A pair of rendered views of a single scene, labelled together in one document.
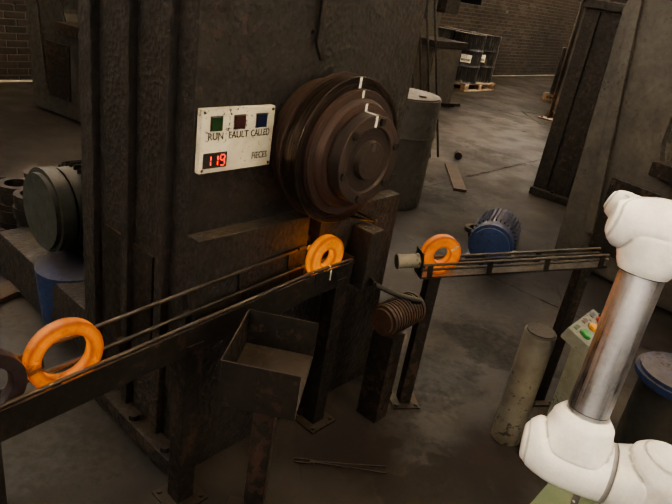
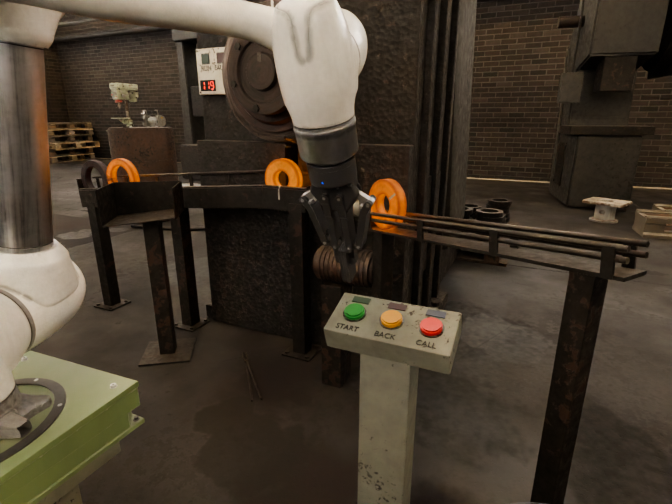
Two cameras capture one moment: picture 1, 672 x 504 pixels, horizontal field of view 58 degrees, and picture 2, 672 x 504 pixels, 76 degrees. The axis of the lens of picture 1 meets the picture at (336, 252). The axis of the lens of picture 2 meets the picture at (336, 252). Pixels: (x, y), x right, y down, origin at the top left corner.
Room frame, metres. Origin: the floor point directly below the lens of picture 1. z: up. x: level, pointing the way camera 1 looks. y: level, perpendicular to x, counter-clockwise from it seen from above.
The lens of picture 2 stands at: (1.66, -1.65, 0.96)
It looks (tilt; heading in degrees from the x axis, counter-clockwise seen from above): 17 degrees down; 76
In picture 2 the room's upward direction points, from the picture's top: straight up
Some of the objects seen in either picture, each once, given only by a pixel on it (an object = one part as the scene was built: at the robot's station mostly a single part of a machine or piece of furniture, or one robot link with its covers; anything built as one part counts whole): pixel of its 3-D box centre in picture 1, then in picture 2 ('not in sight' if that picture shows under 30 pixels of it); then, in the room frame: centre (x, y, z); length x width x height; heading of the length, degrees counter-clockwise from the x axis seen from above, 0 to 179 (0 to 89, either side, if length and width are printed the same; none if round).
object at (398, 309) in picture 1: (388, 356); (346, 318); (2.05, -0.28, 0.27); 0.22 x 0.13 x 0.53; 141
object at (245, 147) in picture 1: (236, 138); (223, 71); (1.68, 0.33, 1.15); 0.26 x 0.02 x 0.18; 141
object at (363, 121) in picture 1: (364, 159); (264, 72); (1.82, -0.04, 1.11); 0.28 x 0.06 x 0.28; 141
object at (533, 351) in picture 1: (522, 385); not in sight; (2.01, -0.82, 0.26); 0.12 x 0.12 x 0.52
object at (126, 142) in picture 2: not in sight; (146, 173); (0.91, 2.97, 0.45); 0.59 x 0.59 x 0.89
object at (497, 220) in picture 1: (495, 235); not in sight; (3.89, -1.06, 0.17); 0.57 x 0.31 x 0.34; 161
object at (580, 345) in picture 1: (568, 392); (386, 447); (1.94, -0.96, 0.31); 0.24 x 0.16 x 0.62; 141
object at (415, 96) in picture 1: (394, 146); not in sight; (4.81, -0.33, 0.45); 0.59 x 0.59 x 0.89
